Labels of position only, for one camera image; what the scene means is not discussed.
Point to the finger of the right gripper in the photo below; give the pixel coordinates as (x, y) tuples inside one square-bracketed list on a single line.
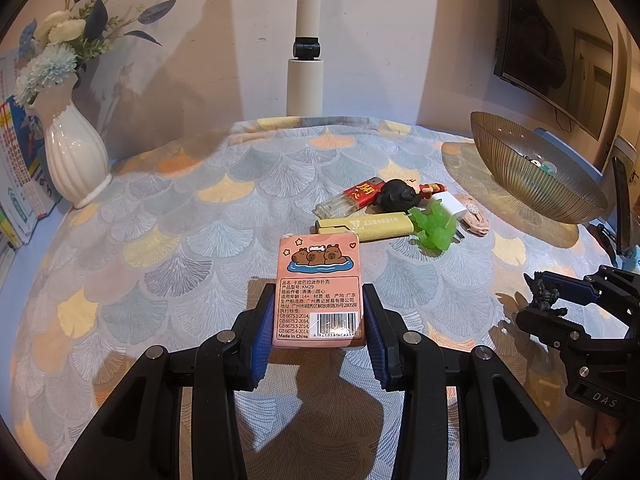
[(570, 289), (550, 329)]

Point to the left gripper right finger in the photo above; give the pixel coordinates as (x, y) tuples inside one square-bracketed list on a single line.
[(394, 361)]

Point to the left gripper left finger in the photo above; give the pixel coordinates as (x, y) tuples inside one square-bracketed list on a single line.
[(254, 329)]

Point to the black dragon figurine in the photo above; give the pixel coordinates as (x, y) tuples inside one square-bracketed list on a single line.
[(543, 298)]

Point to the pink capybara card box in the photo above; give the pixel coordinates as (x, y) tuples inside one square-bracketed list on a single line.
[(318, 292)]

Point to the white charger plug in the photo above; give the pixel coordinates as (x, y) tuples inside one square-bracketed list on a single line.
[(454, 208)]

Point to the red clear lighter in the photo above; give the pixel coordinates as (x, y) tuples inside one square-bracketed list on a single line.
[(351, 200)]

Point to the green translucent toy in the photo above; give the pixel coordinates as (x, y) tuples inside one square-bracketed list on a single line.
[(434, 226)]

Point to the amber ribbed glass bowl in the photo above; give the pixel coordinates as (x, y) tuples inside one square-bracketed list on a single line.
[(571, 196)]

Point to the small toys in bowl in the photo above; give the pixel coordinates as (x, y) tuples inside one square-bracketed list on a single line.
[(546, 167)]

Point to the black haired doll figure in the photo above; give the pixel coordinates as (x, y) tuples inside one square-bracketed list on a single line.
[(397, 196)]

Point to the white ribbed vase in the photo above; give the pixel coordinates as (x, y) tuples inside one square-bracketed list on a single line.
[(75, 153)]

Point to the white lamp pole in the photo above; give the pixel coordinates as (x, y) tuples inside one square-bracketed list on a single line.
[(304, 88)]

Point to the stack of books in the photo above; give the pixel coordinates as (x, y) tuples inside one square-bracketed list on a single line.
[(27, 193)]

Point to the blue white artificial flowers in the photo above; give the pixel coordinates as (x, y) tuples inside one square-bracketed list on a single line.
[(55, 50)]

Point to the wall television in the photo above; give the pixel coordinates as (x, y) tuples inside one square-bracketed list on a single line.
[(562, 52)]

